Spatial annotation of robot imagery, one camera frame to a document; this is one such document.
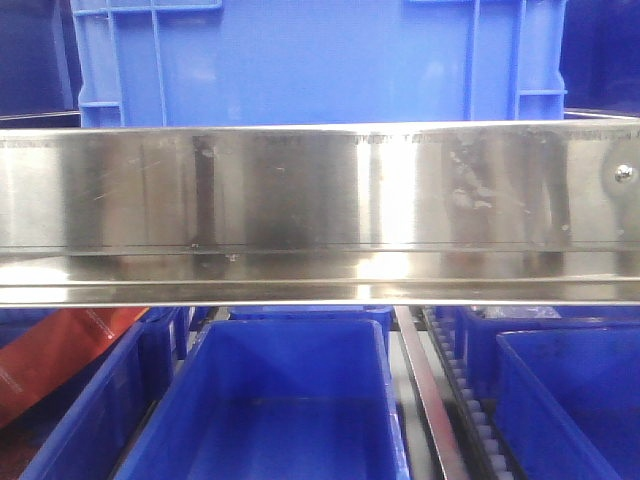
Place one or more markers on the red package in bin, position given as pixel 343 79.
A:
pixel 54 350

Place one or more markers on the large blue crate on shelf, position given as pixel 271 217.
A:
pixel 225 63

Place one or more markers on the stainless steel shelf rail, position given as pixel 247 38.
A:
pixel 515 212

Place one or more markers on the blue bin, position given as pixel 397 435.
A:
pixel 568 402
pixel 277 399
pixel 81 429
pixel 475 333

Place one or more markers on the blue bin rear right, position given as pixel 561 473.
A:
pixel 475 333

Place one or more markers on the steel divider rail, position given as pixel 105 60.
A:
pixel 450 461

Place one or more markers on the white roller track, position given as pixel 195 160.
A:
pixel 487 456

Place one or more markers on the blue bin lower centre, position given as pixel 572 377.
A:
pixel 277 399

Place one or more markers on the blue bin lower right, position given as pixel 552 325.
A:
pixel 568 402

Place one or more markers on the blue bin lower left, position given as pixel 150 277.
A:
pixel 81 429

